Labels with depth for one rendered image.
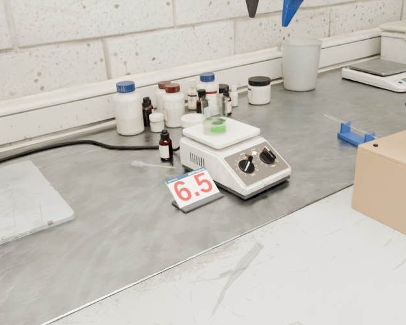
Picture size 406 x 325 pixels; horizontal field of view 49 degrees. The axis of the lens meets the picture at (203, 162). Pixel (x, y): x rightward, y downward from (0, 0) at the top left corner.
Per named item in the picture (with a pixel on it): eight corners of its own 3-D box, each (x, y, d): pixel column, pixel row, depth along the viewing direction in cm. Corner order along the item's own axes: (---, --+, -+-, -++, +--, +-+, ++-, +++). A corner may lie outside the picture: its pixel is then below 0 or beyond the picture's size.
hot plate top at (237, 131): (262, 133, 90) (262, 129, 90) (218, 149, 83) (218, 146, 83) (223, 119, 99) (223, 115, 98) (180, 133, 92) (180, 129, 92)
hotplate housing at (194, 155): (292, 179, 88) (294, 142, 85) (245, 202, 81) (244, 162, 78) (218, 148, 104) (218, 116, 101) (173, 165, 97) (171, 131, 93)
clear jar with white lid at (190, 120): (178, 153, 103) (175, 120, 99) (189, 143, 108) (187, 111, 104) (201, 156, 100) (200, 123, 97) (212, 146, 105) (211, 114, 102)
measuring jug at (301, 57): (263, 84, 153) (263, 40, 146) (289, 77, 159) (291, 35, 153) (303, 95, 139) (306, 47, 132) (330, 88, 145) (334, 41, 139)
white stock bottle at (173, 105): (189, 120, 122) (186, 82, 118) (182, 128, 117) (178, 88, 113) (168, 119, 124) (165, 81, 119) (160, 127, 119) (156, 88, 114)
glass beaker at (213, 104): (197, 137, 89) (194, 97, 85) (208, 128, 93) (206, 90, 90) (225, 140, 86) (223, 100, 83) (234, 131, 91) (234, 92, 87)
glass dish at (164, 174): (183, 187, 87) (183, 177, 86) (156, 187, 88) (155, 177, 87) (185, 174, 92) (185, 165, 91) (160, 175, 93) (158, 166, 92)
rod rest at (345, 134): (377, 147, 101) (379, 133, 99) (365, 150, 99) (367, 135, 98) (347, 133, 109) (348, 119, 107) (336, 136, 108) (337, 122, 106)
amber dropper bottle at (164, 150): (167, 153, 102) (164, 125, 100) (176, 157, 101) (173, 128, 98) (157, 158, 100) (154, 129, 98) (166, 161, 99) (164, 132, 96)
